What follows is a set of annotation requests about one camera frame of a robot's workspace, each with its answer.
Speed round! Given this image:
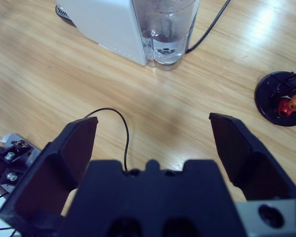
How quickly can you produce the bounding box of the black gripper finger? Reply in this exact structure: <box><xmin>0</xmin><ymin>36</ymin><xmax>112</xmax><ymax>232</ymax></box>
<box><xmin>0</xmin><ymin>116</ymin><xmax>99</xmax><ymax>234</ymax></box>
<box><xmin>209</xmin><ymin>112</ymin><xmax>296</xmax><ymax>202</ymax></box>

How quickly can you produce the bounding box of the red coffee capsule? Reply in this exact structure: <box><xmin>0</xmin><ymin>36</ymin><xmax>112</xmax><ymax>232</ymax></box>
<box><xmin>277</xmin><ymin>97</ymin><xmax>296</xmax><ymax>117</ymax></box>

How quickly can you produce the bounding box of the white capsule coffee machine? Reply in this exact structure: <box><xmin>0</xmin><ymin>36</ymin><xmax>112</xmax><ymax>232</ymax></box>
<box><xmin>54</xmin><ymin>0</ymin><xmax>153</xmax><ymax>67</ymax></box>

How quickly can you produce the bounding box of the black capsule holder with rods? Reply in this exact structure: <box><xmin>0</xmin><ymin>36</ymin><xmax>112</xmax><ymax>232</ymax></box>
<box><xmin>254</xmin><ymin>67</ymin><xmax>296</xmax><ymax>127</ymax></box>

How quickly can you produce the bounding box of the metal drip tray grille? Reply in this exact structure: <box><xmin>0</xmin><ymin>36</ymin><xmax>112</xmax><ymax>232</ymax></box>
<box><xmin>55</xmin><ymin>4</ymin><xmax>77</xmax><ymax>27</ymax></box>

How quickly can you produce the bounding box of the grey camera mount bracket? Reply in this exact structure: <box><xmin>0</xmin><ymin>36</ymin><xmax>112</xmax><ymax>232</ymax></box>
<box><xmin>0</xmin><ymin>133</ymin><xmax>42</xmax><ymax>196</ymax></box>

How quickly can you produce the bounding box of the thin black cable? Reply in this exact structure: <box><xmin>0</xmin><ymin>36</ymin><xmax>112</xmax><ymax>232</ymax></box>
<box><xmin>85</xmin><ymin>108</ymin><xmax>129</xmax><ymax>172</ymax></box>

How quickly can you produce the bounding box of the black machine power cord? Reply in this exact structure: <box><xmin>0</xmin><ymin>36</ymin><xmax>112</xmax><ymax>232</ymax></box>
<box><xmin>186</xmin><ymin>0</ymin><xmax>231</xmax><ymax>53</ymax></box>

